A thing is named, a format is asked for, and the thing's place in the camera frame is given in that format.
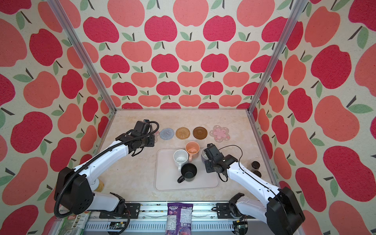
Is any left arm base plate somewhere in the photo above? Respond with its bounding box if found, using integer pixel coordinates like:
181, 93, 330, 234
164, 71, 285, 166
99, 203, 141, 219

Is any green snack bag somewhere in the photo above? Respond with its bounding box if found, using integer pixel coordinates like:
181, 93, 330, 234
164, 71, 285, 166
58, 211, 91, 235

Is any translucent white tray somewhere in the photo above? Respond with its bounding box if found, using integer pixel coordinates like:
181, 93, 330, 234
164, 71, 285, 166
154, 148, 219, 192

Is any black mug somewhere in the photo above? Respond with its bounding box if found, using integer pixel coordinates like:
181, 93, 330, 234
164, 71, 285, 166
177, 163, 197, 184

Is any aluminium corner frame post right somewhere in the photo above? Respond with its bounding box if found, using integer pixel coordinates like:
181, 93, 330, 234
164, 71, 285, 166
247, 0, 308, 116

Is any round grey felt coaster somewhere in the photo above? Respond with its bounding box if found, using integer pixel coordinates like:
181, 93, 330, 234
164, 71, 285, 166
160, 128, 175, 140

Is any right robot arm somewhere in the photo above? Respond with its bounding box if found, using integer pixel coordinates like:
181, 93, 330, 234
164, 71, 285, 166
204, 144, 306, 235

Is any aluminium corner frame post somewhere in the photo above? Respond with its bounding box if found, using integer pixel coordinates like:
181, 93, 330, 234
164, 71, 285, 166
247, 0, 308, 116
47, 1, 117, 114

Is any pink flower silicone coaster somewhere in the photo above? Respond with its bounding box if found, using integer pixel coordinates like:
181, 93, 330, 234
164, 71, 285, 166
154, 131, 160, 142

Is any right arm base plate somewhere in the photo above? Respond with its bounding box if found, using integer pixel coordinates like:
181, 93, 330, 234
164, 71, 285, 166
216, 203, 234, 219

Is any purple snack bag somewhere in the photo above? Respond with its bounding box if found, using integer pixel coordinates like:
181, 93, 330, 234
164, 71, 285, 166
165, 202, 193, 235

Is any yellow tin can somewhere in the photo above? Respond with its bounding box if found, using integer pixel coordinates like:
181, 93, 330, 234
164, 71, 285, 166
91, 179, 104, 192

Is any aluminium front rail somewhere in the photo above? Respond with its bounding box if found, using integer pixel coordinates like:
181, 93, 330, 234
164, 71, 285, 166
54, 201, 303, 235

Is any peach orange mug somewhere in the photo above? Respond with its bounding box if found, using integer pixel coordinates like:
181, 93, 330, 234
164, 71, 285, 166
186, 142, 200, 163

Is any round brown wooden coaster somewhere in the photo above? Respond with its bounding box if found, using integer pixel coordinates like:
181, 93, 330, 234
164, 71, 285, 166
193, 126, 208, 140

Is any white lilac handled mug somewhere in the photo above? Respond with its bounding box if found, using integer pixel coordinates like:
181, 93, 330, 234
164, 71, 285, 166
201, 149, 208, 163

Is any round woven rattan coaster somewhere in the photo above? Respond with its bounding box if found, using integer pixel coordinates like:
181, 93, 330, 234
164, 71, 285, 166
175, 127, 191, 140

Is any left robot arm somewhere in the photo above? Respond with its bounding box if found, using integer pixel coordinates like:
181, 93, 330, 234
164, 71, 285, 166
54, 119, 159, 218

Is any brown spice jar front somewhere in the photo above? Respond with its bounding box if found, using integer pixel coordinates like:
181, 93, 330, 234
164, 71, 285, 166
253, 170, 261, 178

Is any aluminium corner frame post left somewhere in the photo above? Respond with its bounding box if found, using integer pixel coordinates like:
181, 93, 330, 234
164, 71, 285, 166
47, 1, 117, 114

